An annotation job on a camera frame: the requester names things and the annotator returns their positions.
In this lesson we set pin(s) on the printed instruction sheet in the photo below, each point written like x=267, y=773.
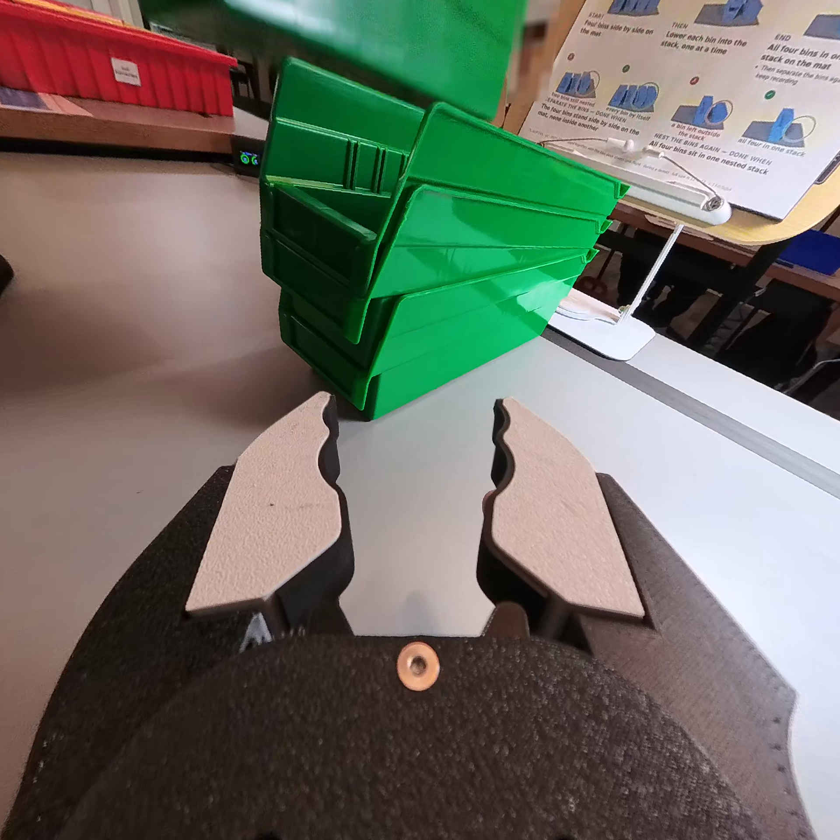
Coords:
x=722, y=85

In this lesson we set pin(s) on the brown wooden desk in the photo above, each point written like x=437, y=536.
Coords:
x=98, y=128

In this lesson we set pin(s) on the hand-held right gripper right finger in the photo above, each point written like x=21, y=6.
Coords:
x=558, y=531

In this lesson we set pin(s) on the instruction sheet on board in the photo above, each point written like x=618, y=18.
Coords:
x=774, y=229

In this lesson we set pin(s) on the red plastic bin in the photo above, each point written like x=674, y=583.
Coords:
x=65, y=59

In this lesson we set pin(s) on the blue storage box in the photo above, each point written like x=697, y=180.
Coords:
x=814, y=253

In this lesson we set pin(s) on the white page holder bar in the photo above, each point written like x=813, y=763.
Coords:
x=669, y=197

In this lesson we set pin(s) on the black power station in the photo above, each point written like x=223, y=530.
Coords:
x=249, y=159

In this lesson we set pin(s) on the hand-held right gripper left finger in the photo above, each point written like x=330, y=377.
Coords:
x=269, y=525

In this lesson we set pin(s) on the green plastic bin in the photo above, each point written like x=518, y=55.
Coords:
x=459, y=341
x=492, y=226
x=512, y=164
x=394, y=39

